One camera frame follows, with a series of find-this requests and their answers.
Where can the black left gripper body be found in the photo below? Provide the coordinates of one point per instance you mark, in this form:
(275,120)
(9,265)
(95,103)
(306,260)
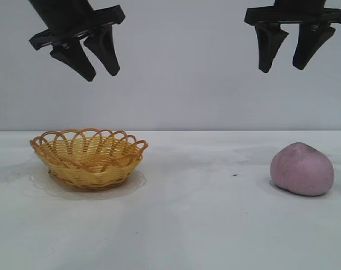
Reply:
(63,17)

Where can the yellow woven wicker basket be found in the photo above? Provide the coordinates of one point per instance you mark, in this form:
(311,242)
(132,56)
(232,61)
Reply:
(88,174)

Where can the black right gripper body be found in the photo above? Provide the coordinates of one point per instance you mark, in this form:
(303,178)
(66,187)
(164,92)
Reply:
(299,12)

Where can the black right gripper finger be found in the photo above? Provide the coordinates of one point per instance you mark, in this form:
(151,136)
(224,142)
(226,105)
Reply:
(308,45)
(267,47)

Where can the pink peach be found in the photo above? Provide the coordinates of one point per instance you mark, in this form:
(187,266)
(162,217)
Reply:
(302,171)

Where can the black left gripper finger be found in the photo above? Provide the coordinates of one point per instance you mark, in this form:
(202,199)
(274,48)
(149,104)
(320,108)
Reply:
(74,59)
(105,50)

